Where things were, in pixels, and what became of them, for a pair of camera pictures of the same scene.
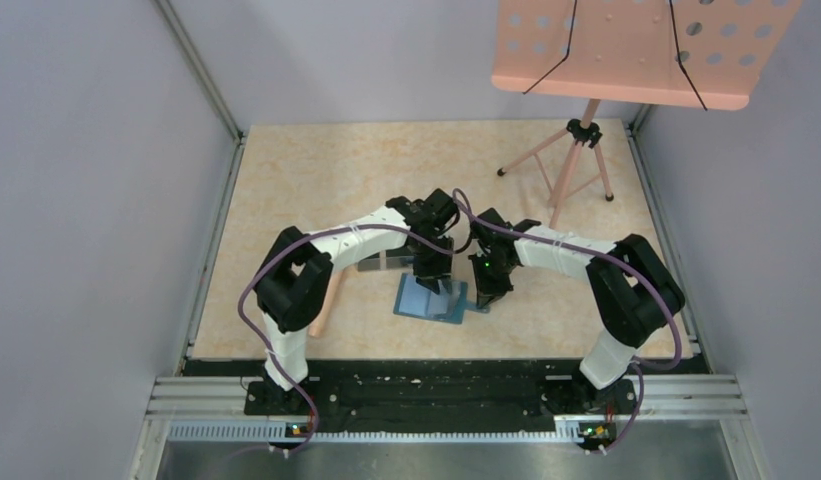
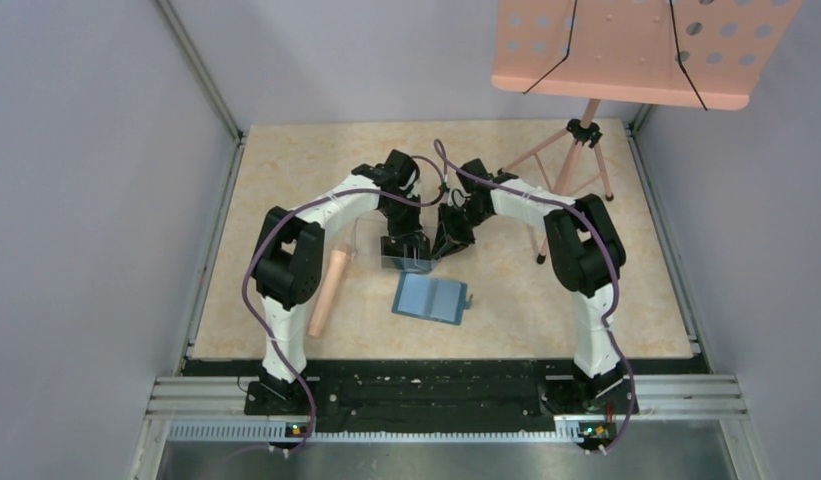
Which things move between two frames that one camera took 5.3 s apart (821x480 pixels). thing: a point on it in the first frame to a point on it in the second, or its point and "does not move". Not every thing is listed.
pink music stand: (691, 54) does not move
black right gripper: (487, 291) to (459, 239)
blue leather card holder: (415, 300) does not move
